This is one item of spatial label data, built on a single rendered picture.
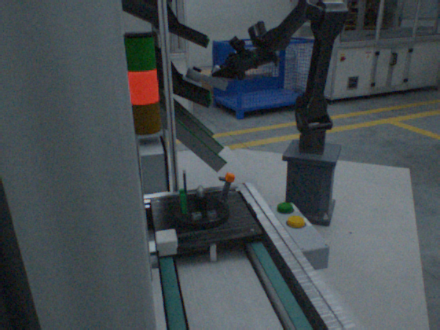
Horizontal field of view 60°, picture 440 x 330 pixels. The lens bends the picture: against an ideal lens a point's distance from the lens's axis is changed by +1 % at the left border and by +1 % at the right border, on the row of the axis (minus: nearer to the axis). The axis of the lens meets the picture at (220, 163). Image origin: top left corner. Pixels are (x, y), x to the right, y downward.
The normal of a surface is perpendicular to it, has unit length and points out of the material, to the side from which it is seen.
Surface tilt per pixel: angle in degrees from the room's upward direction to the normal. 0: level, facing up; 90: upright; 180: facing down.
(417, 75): 90
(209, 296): 0
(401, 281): 0
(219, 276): 0
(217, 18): 90
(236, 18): 90
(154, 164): 90
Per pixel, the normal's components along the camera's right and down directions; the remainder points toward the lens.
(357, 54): 0.39, 0.34
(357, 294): -0.02, -0.92
